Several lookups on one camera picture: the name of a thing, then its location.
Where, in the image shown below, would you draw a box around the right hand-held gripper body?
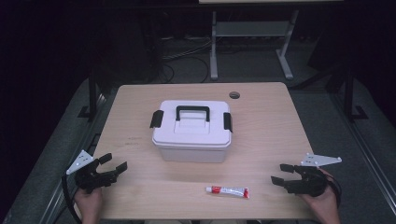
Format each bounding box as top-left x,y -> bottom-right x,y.
285,152 -> 343,198

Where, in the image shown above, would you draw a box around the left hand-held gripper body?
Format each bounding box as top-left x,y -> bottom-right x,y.
65,149 -> 120,194

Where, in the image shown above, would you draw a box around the white red ointment tube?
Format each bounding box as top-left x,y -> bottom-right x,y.
205,185 -> 250,200

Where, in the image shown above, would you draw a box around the white plastic storage box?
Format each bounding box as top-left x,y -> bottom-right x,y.
155,143 -> 231,164

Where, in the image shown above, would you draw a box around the white box lid black handle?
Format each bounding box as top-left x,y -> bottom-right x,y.
149,99 -> 234,149

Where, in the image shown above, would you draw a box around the person's left hand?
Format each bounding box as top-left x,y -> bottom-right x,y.
74,186 -> 104,224

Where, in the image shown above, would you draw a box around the person's right hand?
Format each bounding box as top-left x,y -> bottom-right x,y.
299,168 -> 342,224

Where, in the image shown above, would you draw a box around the black metal stand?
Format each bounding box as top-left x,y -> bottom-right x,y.
340,66 -> 369,123
78,69 -> 102,119

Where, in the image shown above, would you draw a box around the aluminium floor rail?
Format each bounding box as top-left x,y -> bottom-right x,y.
36,92 -> 108,224
331,92 -> 396,216

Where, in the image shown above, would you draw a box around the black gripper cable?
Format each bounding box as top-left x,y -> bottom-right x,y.
61,175 -> 82,224
325,173 -> 343,208

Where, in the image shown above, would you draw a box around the black floor cables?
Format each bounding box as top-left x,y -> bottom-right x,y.
157,36 -> 216,84

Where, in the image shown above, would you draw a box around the white metal table frame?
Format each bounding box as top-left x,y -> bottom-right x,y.
208,8 -> 301,81

